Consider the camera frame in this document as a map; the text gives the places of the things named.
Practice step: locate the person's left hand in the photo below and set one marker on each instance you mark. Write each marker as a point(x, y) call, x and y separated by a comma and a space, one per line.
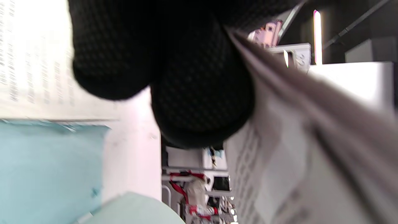
point(186, 62)

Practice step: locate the printed worksheet document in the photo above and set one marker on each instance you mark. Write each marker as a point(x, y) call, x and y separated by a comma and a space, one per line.
point(34, 62)

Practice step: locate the newspaper document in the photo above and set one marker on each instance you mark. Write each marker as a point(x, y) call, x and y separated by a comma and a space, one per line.
point(311, 155)

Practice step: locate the blue paper document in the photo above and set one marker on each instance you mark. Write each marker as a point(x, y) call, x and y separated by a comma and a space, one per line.
point(46, 171)

